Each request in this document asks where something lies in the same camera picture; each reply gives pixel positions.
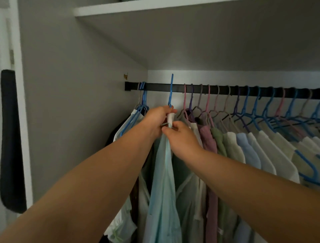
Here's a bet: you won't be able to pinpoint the black clothes rail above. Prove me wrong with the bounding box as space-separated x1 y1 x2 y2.
125 81 320 100

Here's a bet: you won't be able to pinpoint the mauve pink shorts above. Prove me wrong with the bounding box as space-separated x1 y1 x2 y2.
199 125 218 243

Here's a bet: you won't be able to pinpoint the person's left forearm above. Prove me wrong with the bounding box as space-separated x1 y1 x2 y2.
0 123 157 243

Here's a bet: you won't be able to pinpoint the green shorts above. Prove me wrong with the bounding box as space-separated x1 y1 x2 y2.
210 128 228 243

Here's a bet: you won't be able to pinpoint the person's right forearm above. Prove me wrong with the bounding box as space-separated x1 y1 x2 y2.
186 148 320 243

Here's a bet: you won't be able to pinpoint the person's left hand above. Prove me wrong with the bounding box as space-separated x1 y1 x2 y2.
141 105 178 141

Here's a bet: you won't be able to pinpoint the beige plastic hanger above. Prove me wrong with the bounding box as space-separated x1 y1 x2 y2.
210 85 230 131
299 89 320 120
217 85 240 133

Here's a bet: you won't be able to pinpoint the person's right hand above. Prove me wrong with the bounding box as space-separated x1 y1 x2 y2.
161 121 204 163

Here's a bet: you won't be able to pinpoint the white wardrobe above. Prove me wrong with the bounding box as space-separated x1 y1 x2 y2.
9 0 320 243

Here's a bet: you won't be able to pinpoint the white floral blouse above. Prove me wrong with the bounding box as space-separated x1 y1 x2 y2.
197 123 208 243

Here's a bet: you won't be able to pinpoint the mauve grey plastic hanger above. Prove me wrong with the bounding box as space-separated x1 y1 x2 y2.
192 84 208 120

